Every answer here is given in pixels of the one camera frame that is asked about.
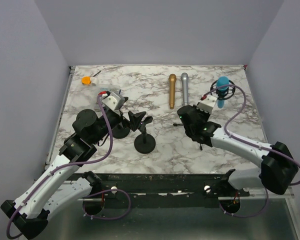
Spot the black stand holding gold microphone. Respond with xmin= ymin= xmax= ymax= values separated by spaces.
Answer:
xmin=112 ymin=124 xmax=131 ymax=139

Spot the black round-base microphone stand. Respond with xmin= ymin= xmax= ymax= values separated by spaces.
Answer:
xmin=134 ymin=116 xmax=156 ymax=154

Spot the black tripod shock-mount stand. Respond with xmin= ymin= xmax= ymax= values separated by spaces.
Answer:
xmin=177 ymin=77 xmax=236 ymax=147

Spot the blue foam-head microphone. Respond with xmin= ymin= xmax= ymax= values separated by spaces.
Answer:
xmin=216 ymin=76 xmax=230 ymax=109

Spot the silver mesh-head microphone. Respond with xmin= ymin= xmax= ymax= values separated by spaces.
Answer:
xmin=180 ymin=72 xmax=189 ymax=106

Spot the gold microphone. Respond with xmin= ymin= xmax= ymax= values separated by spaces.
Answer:
xmin=168 ymin=73 xmax=177 ymax=110

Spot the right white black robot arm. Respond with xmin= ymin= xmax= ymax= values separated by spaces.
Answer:
xmin=177 ymin=105 xmax=299 ymax=196

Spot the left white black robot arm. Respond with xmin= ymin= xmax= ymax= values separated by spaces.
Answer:
xmin=0 ymin=92 xmax=146 ymax=240

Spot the orange round cap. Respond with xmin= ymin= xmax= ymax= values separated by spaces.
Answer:
xmin=81 ymin=76 xmax=92 ymax=85

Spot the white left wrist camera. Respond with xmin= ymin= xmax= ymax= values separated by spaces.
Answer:
xmin=101 ymin=92 xmax=123 ymax=111

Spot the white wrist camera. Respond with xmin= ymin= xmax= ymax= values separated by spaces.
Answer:
xmin=197 ymin=95 xmax=218 ymax=114
xmin=101 ymin=92 xmax=123 ymax=111

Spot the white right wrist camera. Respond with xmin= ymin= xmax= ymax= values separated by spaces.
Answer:
xmin=197 ymin=95 xmax=218 ymax=114

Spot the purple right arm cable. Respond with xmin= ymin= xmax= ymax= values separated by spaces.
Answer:
xmin=202 ymin=84 xmax=300 ymax=218

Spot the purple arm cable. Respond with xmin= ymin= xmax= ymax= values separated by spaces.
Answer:
xmin=6 ymin=93 xmax=115 ymax=238
xmin=202 ymin=84 xmax=300 ymax=218

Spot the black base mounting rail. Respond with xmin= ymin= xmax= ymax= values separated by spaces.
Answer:
xmin=83 ymin=173 xmax=250 ymax=210

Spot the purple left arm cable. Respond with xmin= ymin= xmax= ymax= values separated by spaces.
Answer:
xmin=6 ymin=93 xmax=115 ymax=238

